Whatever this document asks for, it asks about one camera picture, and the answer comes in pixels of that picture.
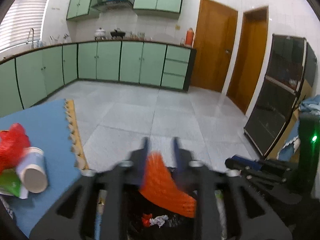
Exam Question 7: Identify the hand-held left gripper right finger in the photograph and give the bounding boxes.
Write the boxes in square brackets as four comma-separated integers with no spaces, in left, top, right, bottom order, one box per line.
[171,137,293,240]

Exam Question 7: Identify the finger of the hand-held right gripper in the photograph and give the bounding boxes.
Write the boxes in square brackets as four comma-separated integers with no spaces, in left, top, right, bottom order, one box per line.
[225,156,290,171]
[226,169,288,184]

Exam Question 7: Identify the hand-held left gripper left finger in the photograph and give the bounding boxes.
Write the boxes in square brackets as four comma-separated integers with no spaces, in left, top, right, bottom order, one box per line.
[29,137,151,240]

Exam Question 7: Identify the orange foam fruit net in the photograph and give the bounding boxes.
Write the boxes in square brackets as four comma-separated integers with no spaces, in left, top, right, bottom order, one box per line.
[139,151,197,218]

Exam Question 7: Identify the bin with black bag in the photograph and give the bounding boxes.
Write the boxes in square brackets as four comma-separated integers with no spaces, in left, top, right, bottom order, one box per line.
[95,165,225,240]

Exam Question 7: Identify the green and white snack packet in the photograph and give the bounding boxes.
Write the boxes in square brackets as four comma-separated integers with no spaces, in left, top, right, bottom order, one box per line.
[0,169,22,198]

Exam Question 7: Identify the light blue cloth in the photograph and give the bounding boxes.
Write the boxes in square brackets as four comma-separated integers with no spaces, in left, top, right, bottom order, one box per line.
[299,97,320,115]

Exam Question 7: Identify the red wrapper scrap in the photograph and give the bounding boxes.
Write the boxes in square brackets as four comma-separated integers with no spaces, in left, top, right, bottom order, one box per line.
[141,213,153,227]

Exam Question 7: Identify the crumpled white paper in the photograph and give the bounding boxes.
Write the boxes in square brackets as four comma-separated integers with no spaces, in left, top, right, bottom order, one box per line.
[149,215,168,228]

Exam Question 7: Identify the tan foam mat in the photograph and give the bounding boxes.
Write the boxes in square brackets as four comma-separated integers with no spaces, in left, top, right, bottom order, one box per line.
[65,99,89,170]

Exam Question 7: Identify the black glass cabinet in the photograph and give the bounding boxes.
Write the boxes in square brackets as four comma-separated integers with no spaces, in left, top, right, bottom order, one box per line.
[244,33,318,159]

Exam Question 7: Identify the green lower kitchen cabinets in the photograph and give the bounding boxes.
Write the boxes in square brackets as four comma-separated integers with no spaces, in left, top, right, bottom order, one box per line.
[0,41,197,117]

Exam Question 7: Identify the white paper cup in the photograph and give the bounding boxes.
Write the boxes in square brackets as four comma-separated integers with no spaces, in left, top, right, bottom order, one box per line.
[15,147,48,193]

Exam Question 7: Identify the closed wooden door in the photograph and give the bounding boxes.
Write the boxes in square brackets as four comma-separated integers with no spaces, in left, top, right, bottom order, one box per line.
[191,0,238,92]

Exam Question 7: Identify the orange thermos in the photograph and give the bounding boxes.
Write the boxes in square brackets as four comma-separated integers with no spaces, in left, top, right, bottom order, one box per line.
[184,27,194,47]

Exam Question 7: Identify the black wok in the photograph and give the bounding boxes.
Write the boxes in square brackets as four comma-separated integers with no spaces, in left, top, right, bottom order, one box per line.
[110,29,125,40]

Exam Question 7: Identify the white pot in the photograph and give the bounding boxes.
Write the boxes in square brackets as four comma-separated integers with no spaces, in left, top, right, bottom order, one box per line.
[94,27,107,40]

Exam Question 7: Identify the red plastic bag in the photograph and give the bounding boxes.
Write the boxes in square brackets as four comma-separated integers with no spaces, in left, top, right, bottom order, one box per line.
[0,123,31,174]

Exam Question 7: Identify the range hood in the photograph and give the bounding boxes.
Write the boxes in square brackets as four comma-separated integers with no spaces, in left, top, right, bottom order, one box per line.
[91,0,133,12]

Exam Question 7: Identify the metal faucet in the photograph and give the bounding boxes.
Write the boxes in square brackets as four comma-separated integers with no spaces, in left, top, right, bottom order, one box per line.
[26,28,35,48]

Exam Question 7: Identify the narrow green upper cabinets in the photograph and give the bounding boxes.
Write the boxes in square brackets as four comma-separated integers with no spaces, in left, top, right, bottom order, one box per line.
[66,0,97,20]

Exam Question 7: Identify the white window blind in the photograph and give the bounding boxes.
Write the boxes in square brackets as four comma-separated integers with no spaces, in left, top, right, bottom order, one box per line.
[0,0,54,53]

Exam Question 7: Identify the wooden door with dark frame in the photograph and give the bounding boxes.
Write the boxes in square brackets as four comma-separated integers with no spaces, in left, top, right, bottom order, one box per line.
[226,6,269,115]

